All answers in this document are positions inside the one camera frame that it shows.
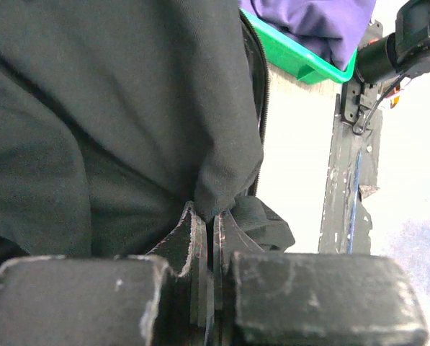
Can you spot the green plastic tray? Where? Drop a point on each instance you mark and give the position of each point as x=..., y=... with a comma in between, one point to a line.
x=296, y=60

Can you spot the purple garment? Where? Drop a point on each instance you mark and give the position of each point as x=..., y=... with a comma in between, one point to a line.
x=331, y=29

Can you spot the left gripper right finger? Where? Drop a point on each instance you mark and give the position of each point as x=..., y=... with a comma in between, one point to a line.
x=274, y=298

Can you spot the black white astronaut suitcase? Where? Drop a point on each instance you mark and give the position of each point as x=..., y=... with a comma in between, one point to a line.
x=259, y=90

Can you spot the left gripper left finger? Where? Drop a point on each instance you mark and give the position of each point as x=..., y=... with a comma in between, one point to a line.
x=159, y=298

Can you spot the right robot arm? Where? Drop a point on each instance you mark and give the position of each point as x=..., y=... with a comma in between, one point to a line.
x=405, y=52

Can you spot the black garment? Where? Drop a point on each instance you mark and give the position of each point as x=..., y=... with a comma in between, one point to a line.
x=115, y=114

